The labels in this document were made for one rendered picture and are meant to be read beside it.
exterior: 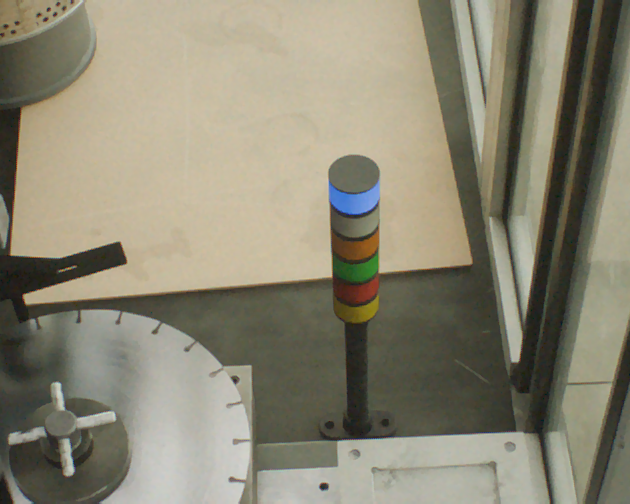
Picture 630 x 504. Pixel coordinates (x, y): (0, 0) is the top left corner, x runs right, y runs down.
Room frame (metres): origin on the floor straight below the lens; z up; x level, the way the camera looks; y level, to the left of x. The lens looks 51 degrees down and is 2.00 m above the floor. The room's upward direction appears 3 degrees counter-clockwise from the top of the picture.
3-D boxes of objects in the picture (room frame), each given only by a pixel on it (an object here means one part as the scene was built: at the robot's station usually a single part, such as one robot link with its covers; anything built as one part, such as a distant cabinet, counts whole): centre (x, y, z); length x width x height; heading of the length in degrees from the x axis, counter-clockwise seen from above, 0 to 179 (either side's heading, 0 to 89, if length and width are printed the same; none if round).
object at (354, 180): (0.77, -0.04, 1.14); 0.05 x 0.04 x 0.03; 0
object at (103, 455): (0.63, 0.23, 0.96); 0.11 x 0.11 x 0.03
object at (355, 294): (0.77, -0.04, 1.02); 0.05 x 0.04 x 0.03; 0
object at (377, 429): (0.77, -0.04, 0.76); 0.09 x 0.03 x 0.03; 90
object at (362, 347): (0.77, -0.04, 0.86); 0.02 x 0.02 x 0.22
